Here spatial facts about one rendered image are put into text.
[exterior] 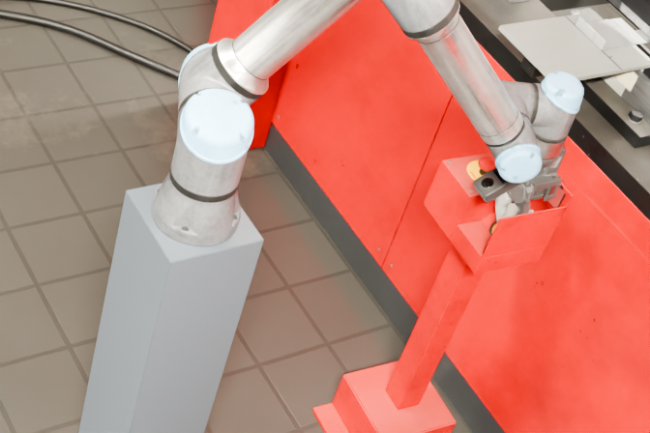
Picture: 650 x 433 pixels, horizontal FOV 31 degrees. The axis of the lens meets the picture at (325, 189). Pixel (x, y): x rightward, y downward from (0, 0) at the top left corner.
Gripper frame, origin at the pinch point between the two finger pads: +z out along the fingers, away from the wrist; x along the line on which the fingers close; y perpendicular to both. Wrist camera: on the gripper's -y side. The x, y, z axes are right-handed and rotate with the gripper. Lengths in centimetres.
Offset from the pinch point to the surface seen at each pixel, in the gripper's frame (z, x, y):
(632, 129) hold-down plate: -14.6, 3.6, 29.4
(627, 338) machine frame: 16.6, -22.8, 21.8
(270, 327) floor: 72, 41, -19
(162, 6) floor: 74, 175, 5
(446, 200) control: 0.5, 9.5, -6.5
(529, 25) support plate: -25.5, 26.7, 15.9
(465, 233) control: 2.2, 1.9, -6.2
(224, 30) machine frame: 43, 122, 0
